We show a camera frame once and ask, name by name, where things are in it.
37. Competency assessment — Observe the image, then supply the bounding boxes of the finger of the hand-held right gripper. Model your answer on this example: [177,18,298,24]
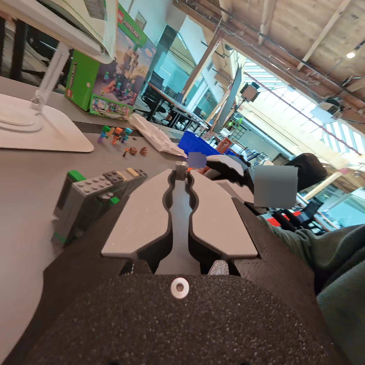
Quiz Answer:
[205,155,246,183]
[212,180,255,204]

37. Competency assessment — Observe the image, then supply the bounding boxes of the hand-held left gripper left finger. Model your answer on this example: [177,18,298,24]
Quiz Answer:
[101,168,174,274]

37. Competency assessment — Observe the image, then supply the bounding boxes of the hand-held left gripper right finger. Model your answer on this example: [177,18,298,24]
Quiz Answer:
[186,169,259,274]

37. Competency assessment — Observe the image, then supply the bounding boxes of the grey and green brick build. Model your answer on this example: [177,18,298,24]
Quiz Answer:
[52,168,149,246]

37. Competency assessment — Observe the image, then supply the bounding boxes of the grey desk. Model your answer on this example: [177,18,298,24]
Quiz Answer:
[0,75,218,355]

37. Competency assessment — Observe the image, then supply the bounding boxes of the orange box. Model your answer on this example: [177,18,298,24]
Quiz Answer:
[216,137,232,155]

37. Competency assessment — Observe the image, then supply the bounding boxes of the blue plastic bin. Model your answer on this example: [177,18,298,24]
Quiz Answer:
[177,130,238,158]

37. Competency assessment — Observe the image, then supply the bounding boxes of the black studio light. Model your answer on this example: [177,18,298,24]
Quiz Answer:
[240,82,261,103]

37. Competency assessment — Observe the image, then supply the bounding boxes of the long background table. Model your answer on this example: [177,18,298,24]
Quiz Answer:
[142,82,213,129]

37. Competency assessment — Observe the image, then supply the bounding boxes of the large white paper bag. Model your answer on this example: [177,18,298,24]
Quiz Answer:
[129,113,189,158]

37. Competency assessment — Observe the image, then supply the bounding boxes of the green-headed toy figure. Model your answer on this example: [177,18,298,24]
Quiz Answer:
[97,125,112,144]

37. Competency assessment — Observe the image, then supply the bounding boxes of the white wooden book stand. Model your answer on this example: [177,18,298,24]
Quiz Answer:
[0,0,118,153]

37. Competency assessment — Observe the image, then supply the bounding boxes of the green toy box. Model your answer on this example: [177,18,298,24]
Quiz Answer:
[65,0,158,122]

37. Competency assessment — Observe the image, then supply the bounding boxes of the person's torso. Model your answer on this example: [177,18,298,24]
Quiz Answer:
[314,253,365,365]

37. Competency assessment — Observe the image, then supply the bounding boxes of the open instruction booklet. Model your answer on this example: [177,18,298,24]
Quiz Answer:
[43,0,119,58]

